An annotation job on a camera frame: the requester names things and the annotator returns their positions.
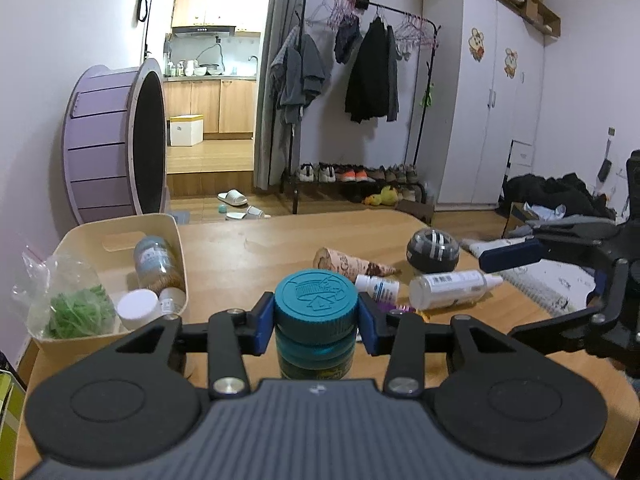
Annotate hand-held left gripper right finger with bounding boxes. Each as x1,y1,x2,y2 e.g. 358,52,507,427
357,291,527,397

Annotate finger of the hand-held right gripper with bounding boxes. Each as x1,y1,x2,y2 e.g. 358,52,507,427
478,219,623,274
508,258,632,350

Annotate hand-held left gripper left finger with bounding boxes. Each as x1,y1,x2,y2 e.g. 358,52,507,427
114,291,275,397

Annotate teal lid jar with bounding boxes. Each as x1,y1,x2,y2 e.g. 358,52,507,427
273,269,361,382

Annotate cream plastic container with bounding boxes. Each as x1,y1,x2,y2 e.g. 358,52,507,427
26,212,190,357

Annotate purple packet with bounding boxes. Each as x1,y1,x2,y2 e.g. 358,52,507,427
376,301,432,322

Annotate open cardboard box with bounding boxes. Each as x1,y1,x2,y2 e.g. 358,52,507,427
502,201,542,239

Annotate small white blue label bottle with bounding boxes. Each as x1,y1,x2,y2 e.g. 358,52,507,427
354,273,401,304

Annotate spiral notebook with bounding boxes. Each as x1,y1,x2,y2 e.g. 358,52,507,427
459,236,603,319

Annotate brown paper cone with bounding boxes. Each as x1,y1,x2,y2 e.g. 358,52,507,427
313,247,402,284

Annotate large white bottle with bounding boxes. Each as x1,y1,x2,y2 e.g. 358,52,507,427
408,268,504,311

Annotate black gyro ball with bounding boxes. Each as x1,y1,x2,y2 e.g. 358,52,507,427
405,228,460,275

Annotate pile of black clothes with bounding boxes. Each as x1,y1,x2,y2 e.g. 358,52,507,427
501,172,620,222

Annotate brown low stool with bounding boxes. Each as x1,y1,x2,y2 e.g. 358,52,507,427
394,201,435,224

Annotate clear jar with brown contents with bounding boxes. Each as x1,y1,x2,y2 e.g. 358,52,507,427
133,234,186,295

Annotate white lid jar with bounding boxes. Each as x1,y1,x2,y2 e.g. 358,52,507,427
115,288,160,331

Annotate yellow plush toy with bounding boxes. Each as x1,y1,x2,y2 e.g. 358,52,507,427
362,185,407,207

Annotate white wardrobe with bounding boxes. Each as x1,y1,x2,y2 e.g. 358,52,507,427
421,0,547,212

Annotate row of shoes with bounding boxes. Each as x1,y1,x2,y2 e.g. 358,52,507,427
296,161,421,185

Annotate plastic bag with greens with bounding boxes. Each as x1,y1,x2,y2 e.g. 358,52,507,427
11,244,122,342

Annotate white yellow lid box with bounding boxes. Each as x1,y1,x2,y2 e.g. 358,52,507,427
169,115,205,148

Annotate grey curtain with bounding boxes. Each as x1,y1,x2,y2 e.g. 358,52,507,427
253,0,309,192

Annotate wooden kitchen counter cabinets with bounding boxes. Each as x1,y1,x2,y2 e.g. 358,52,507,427
163,76,258,137

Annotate black hanging coat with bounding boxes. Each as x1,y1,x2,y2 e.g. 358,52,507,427
344,16,400,125

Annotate purple cat wheel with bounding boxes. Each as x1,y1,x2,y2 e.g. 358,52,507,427
60,58,168,226

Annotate grey hanging clothes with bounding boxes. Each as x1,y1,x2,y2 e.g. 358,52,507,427
269,24,334,127

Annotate green box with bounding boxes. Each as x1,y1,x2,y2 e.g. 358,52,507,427
0,369,27,463

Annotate dark blue hanging garment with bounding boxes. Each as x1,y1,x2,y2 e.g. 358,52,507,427
333,12,362,65

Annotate range hood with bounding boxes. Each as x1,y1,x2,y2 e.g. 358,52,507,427
171,25,236,37

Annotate black clothes rack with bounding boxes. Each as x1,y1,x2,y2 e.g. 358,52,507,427
279,0,442,215

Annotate wooden wall cabinets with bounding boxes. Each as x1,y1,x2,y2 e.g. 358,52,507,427
172,0,267,32

